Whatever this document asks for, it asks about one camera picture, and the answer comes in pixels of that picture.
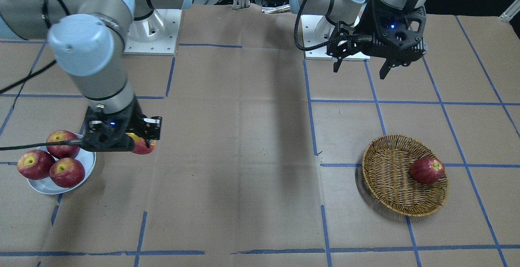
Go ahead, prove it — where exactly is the red apple plate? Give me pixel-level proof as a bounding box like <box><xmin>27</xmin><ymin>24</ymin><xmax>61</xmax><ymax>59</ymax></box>
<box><xmin>17</xmin><ymin>149</ymin><xmax>56</xmax><ymax>180</ymax></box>
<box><xmin>50</xmin><ymin>158</ymin><xmax>85</xmax><ymax>188</ymax></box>
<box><xmin>46</xmin><ymin>130</ymin><xmax>81</xmax><ymax>159</ymax></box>

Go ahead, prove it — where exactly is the dark red apple in basket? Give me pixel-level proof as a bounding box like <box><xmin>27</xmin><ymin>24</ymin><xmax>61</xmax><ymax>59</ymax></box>
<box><xmin>411</xmin><ymin>157</ymin><xmax>444</xmax><ymax>185</ymax></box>

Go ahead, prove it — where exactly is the woven wicker basket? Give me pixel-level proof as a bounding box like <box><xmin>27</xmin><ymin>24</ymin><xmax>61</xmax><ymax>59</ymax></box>
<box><xmin>360</xmin><ymin>134</ymin><xmax>449</xmax><ymax>217</ymax></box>

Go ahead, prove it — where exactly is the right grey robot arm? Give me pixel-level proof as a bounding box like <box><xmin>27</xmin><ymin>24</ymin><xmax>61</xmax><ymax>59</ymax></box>
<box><xmin>1</xmin><ymin>0</ymin><xmax>192</xmax><ymax>152</ymax></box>

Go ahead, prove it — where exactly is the red yellow apple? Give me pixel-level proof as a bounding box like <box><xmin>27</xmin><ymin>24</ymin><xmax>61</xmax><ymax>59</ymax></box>
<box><xmin>126</xmin><ymin>132</ymin><xmax>156</xmax><ymax>155</ymax></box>

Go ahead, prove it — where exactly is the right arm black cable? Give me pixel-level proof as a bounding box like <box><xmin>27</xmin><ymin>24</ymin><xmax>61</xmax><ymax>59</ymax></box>
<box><xmin>0</xmin><ymin>0</ymin><xmax>82</xmax><ymax>152</ymax></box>

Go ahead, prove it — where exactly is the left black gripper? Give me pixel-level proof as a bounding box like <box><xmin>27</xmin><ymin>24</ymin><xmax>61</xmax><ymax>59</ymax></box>
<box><xmin>326</xmin><ymin>0</ymin><xmax>428</xmax><ymax>80</ymax></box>

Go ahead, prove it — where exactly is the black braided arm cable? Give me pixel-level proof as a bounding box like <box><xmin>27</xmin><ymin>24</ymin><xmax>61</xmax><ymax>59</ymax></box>
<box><xmin>294</xmin><ymin>0</ymin><xmax>338</xmax><ymax>52</ymax></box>

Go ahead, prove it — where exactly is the red apple plate back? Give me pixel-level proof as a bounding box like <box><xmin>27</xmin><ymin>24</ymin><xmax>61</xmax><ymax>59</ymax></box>
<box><xmin>17</xmin><ymin>149</ymin><xmax>56</xmax><ymax>180</ymax></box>
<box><xmin>46</xmin><ymin>130</ymin><xmax>81</xmax><ymax>159</ymax></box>

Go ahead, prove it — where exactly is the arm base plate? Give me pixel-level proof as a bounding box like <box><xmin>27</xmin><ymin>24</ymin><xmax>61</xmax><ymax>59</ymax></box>
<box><xmin>301</xmin><ymin>14</ymin><xmax>371</xmax><ymax>61</ymax></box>
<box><xmin>123</xmin><ymin>9</ymin><xmax>182</xmax><ymax>56</ymax></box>

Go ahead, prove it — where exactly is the red apple plate front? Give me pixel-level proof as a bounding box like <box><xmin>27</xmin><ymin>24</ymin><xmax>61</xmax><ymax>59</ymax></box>
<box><xmin>50</xmin><ymin>158</ymin><xmax>85</xmax><ymax>188</ymax></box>

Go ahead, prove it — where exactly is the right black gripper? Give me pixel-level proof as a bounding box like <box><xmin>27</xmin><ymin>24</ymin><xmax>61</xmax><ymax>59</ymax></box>
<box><xmin>81</xmin><ymin>98</ymin><xmax>163</xmax><ymax>152</ymax></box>

